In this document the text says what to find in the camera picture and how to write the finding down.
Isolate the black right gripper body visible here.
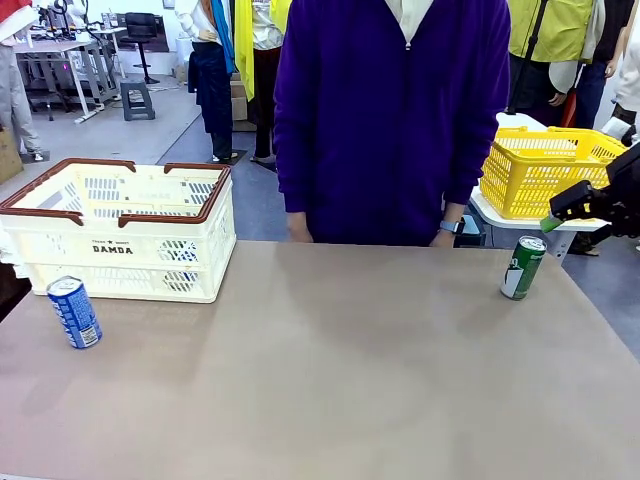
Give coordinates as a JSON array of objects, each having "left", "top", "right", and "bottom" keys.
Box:
[{"left": 604, "top": 143, "right": 640, "bottom": 238}]

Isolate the green drink can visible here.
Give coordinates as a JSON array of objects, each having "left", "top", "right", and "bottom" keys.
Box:
[{"left": 500, "top": 235, "right": 548, "bottom": 302}]

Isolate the blue drink can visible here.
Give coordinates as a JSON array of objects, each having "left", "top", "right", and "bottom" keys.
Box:
[{"left": 46, "top": 275, "right": 104, "bottom": 351}]

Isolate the yellow plastic shopping basket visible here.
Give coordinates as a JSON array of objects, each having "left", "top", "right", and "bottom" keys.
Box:
[{"left": 479, "top": 126, "right": 629, "bottom": 222}]

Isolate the cream basket with brown rim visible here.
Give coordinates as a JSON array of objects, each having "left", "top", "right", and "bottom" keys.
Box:
[{"left": 0, "top": 158, "right": 237, "bottom": 305}]

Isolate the person right hand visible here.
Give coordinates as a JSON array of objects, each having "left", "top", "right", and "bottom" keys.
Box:
[{"left": 286, "top": 211, "right": 315, "bottom": 245}]

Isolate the white side table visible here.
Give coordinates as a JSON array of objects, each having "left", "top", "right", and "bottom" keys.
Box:
[{"left": 468, "top": 112, "right": 640, "bottom": 262}]

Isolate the gray stool seat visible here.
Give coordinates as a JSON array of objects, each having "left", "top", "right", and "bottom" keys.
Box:
[{"left": 455, "top": 216, "right": 487, "bottom": 248}]

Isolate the person in purple sweater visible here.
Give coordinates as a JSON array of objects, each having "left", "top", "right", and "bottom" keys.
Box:
[{"left": 273, "top": 0, "right": 513, "bottom": 248}]

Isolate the mannequin with silver top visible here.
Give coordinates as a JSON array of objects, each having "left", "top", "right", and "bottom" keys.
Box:
[{"left": 248, "top": 0, "right": 282, "bottom": 167}]

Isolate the yellow hanging garment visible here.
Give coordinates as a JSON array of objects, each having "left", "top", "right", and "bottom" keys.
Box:
[{"left": 233, "top": 0, "right": 257, "bottom": 103}]

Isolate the mannequin with navy skirt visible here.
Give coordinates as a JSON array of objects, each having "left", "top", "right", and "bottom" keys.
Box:
[{"left": 174, "top": 0, "right": 245, "bottom": 165}]

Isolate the blue hanging scarf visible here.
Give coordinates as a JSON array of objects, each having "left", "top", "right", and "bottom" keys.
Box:
[{"left": 209, "top": 0, "right": 236, "bottom": 75}]

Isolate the gray step stool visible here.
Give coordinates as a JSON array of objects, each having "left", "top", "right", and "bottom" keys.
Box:
[{"left": 119, "top": 81, "right": 157, "bottom": 122}]

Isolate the black office chair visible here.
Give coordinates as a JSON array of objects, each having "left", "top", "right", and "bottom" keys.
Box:
[{"left": 119, "top": 12, "right": 162, "bottom": 85}]

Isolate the gray metal workbench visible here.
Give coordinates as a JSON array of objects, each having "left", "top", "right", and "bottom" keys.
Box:
[{"left": 14, "top": 38, "right": 110, "bottom": 124}]

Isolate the brown cardboard box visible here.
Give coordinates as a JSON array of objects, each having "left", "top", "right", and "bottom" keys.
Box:
[{"left": 0, "top": 127, "right": 24, "bottom": 184}]

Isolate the person in gray trousers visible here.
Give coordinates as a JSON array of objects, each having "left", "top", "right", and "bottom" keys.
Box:
[{"left": 0, "top": 0, "right": 46, "bottom": 162}]

